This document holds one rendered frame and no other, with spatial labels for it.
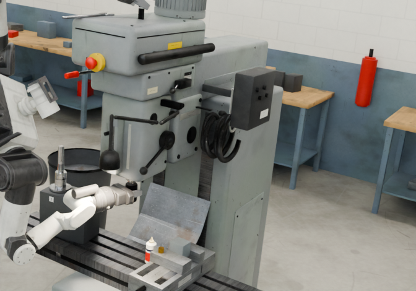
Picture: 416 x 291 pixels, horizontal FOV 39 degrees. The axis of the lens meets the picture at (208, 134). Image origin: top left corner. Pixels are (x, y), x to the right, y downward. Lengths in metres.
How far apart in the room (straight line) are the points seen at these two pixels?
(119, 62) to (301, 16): 4.56
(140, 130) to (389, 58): 4.29
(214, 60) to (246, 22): 4.23
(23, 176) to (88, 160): 2.68
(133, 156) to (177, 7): 0.58
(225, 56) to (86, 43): 0.70
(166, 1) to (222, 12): 4.52
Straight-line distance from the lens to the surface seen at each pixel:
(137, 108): 2.06
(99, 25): 1.95
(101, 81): 2.09
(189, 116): 2.27
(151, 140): 2.12
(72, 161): 4.57
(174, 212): 2.61
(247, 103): 2.15
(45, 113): 1.98
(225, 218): 2.55
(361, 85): 6.03
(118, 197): 2.20
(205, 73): 2.34
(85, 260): 2.40
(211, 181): 2.51
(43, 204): 2.52
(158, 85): 2.05
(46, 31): 7.95
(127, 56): 1.88
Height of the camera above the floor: 2.13
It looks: 17 degrees down
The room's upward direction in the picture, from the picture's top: 6 degrees clockwise
